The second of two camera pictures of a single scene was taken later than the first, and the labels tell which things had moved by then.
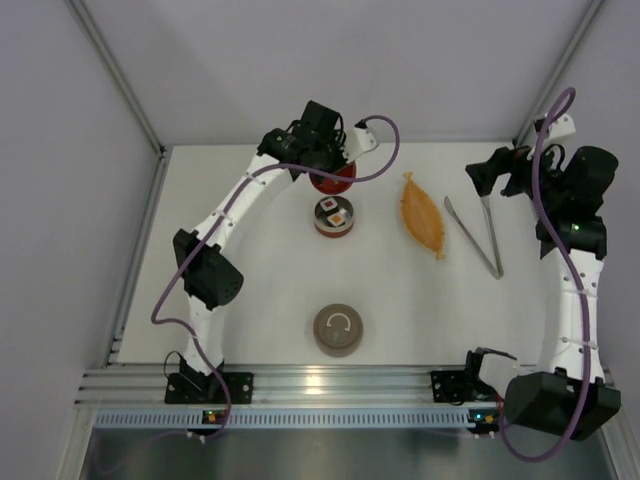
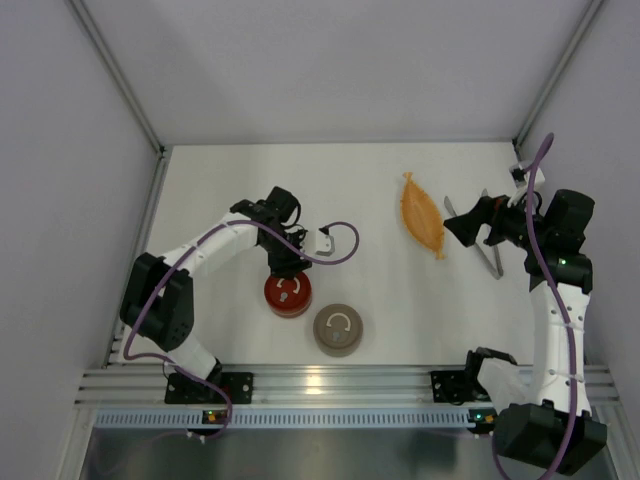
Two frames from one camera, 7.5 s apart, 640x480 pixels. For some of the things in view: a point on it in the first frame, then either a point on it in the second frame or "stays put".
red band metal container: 334,217 to 290,314
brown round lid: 338,326 stays put
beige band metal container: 339,352 stays put
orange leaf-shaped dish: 422,216 stays put
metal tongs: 497,271 stays put
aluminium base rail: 274,385 stays put
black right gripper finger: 484,175 to 466,227
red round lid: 331,185 to 288,294
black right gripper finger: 517,184 to 495,237
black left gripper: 329,160 to 286,263
